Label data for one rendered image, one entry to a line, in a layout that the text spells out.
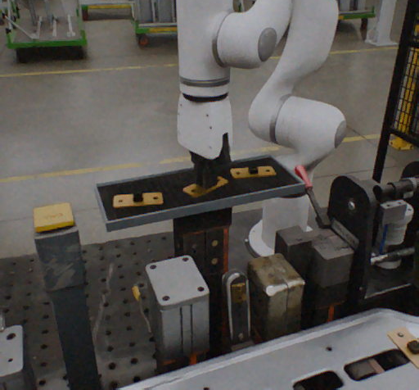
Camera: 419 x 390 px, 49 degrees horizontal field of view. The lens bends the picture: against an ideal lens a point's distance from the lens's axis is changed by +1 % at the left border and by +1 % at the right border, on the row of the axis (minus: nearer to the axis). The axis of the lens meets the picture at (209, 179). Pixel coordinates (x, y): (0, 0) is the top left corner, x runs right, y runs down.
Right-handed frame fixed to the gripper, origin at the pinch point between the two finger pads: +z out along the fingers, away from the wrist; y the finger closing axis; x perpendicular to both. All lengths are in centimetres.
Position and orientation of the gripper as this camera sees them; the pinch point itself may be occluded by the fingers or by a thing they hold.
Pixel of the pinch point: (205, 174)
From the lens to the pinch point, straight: 82.9
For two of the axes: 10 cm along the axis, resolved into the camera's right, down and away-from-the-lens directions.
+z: 0.0, 8.8, 4.8
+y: 6.7, 3.6, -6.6
